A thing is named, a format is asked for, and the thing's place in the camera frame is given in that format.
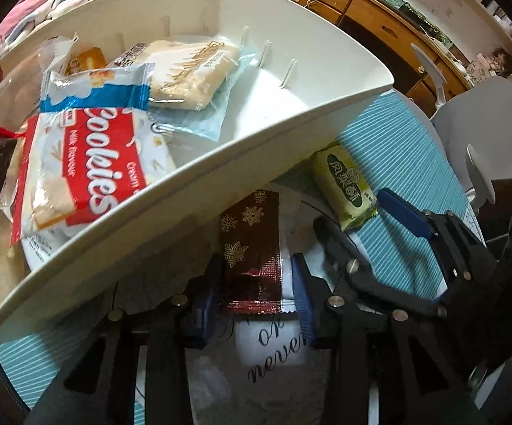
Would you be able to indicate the orange white oat bar packet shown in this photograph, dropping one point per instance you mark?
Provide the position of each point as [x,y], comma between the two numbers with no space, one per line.
[85,59]

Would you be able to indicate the wooden bookshelf hutch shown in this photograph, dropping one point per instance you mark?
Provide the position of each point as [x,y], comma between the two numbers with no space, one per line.
[459,4]

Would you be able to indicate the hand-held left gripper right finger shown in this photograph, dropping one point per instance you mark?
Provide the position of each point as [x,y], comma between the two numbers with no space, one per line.
[305,305]

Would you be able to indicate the white plastic organizer tray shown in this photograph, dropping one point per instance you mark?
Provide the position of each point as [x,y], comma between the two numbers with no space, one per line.
[220,177]

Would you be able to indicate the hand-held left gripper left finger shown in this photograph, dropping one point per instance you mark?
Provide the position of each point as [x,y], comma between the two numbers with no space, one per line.
[202,318]

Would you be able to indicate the green pastry packet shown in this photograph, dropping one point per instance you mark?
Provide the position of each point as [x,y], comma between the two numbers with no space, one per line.
[342,181]

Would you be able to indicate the wooden desk with drawers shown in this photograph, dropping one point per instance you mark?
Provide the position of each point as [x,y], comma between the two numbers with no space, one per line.
[371,9]

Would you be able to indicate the large clear cake packet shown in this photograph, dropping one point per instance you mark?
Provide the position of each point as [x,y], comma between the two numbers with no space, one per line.
[185,75]

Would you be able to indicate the tree print tablecloth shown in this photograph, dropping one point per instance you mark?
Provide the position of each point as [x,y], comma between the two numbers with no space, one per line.
[397,141]

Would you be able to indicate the doll figure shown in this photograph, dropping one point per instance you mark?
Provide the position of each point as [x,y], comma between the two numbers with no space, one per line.
[499,59]

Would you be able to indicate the brown snowflake snack packet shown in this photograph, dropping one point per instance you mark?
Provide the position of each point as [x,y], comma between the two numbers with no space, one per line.
[249,248]

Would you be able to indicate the grey office chair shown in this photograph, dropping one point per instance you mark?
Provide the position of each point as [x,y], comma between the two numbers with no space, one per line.
[494,115]

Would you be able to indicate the white red cookie packet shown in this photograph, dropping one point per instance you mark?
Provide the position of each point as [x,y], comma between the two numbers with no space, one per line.
[92,159]

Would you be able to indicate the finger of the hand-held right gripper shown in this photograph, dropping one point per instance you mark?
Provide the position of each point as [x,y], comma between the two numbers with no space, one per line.
[401,212]
[342,252]

